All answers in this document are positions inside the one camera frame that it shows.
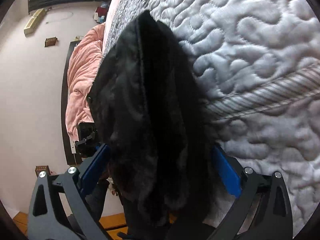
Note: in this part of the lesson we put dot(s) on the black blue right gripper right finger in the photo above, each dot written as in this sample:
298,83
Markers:
261,209

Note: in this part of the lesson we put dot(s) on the grey quilted bed cover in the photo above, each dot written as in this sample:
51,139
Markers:
256,63

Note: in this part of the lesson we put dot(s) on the black pants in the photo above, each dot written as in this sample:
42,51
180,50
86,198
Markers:
144,103

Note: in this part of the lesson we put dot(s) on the pink fleece blanket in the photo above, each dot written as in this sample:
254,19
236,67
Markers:
83,66

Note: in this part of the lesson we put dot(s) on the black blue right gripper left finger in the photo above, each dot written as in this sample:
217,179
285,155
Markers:
47,218

